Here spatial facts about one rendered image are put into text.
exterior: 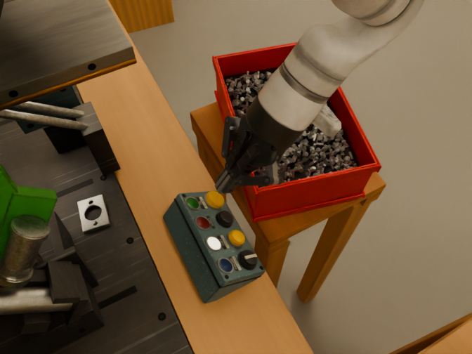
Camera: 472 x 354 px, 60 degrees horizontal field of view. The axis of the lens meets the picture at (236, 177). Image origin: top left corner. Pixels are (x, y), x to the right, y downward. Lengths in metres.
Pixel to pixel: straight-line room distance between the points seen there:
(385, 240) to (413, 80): 0.89
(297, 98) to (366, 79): 1.70
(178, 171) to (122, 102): 0.19
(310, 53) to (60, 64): 0.29
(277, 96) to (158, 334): 0.35
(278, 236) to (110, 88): 0.42
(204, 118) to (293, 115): 0.41
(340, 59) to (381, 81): 1.72
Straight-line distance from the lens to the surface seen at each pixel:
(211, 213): 0.60
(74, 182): 0.72
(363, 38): 0.50
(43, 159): 0.77
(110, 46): 0.55
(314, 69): 0.47
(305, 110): 0.49
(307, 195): 0.71
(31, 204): 0.48
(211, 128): 0.86
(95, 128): 0.63
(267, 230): 0.74
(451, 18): 2.70
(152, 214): 0.66
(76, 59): 0.55
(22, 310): 0.55
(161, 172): 0.69
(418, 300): 1.66
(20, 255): 0.48
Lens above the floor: 1.48
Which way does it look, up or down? 59 degrees down
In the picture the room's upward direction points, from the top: straight up
